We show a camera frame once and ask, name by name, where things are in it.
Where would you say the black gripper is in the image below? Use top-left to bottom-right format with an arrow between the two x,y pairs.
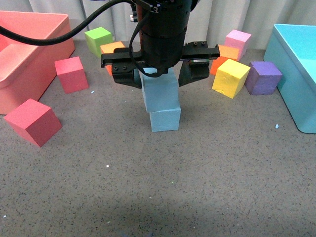
101,33 -> 220,89

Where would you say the light blue foam cube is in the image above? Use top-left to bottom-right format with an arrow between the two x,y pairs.
149,107 -> 181,132
140,68 -> 180,112

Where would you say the orange foam cube left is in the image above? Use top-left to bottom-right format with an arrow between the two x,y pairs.
100,41 -> 125,76

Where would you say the orange foam cube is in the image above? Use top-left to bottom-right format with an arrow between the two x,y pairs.
210,45 -> 240,75
100,41 -> 125,76

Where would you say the green foam cube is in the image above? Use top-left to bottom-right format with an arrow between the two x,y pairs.
84,27 -> 113,58

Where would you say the orange foam cube right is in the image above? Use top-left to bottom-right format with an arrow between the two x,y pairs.
210,45 -> 240,75

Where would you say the yellow foam cube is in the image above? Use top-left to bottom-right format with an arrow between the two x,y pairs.
212,59 -> 250,99

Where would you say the pink foam cube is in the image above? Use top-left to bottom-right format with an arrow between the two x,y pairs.
224,30 -> 252,61

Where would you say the red foam cube rear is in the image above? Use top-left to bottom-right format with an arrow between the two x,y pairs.
55,56 -> 89,94

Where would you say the red foam cube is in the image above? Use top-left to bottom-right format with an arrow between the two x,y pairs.
4,99 -> 62,147
55,56 -> 89,94

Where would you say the purple foam cube right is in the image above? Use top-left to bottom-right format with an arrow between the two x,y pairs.
245,61 -> 282,95

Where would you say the red foam cube front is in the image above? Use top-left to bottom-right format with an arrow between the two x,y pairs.
4,99 -> 62,147

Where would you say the red plastic bin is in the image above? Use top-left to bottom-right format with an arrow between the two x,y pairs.
0,11 -> 75,115

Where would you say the blue plastic bin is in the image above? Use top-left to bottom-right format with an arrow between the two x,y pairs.
264,24 -> 316,134

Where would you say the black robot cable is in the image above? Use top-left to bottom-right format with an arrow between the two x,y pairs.
0,0 -> 165,78

